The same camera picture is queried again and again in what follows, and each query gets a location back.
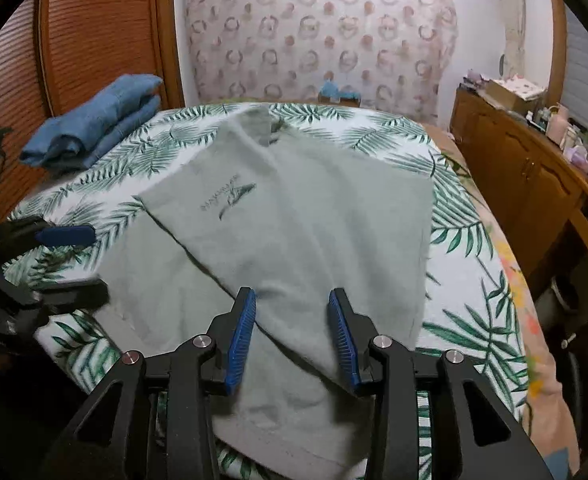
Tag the folded blue jeans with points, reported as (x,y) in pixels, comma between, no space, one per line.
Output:
(94,120)

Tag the wooden louvred door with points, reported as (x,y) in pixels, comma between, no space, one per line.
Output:
(99,25)

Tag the purple cup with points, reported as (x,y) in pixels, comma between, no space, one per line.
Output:
(577,159)

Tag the grey-green pants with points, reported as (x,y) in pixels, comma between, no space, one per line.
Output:
(299,220)

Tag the floral cardboard box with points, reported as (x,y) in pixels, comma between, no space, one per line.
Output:
(513,92)

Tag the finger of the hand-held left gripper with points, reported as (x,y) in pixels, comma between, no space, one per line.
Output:
(74,296)
(66,235)

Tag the dark chair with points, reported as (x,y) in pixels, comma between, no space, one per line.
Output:
(573,320)

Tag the small blue toy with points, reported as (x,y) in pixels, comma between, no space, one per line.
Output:
(339,92)

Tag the wooden cabinet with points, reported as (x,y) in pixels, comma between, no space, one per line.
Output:
(513,160)

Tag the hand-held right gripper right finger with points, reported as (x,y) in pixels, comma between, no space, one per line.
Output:
(343,342)

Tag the leaf print bedsheet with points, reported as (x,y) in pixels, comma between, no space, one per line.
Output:
(473,320)

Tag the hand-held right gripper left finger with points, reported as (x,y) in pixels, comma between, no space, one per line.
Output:
(239,345)

